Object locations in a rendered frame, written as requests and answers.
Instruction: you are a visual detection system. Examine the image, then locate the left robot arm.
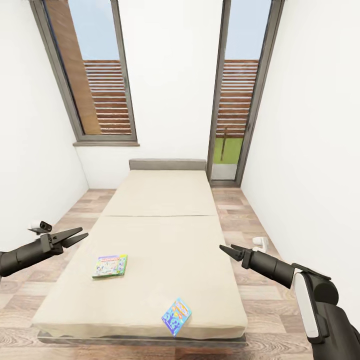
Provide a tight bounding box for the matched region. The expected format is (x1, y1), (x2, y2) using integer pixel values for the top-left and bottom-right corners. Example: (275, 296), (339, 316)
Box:
(0, 219), (89, 278)

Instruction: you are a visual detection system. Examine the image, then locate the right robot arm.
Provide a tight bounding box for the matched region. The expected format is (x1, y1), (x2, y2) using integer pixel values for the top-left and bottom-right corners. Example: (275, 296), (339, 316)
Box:
(219, 236), (360, 360)

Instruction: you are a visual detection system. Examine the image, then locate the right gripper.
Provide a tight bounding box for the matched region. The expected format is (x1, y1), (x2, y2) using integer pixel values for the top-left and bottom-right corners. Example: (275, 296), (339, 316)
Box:
(219, 244), (279, 281)

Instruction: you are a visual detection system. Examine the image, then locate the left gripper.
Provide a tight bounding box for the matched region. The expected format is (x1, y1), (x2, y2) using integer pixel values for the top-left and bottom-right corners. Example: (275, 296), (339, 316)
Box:
(16, 227), (89, 269)

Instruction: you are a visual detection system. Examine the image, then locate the board game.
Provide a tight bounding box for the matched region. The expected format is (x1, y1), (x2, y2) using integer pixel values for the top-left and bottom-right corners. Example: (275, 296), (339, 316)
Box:
(161, 297), (192, 337)
(92, 254), (128, 279)

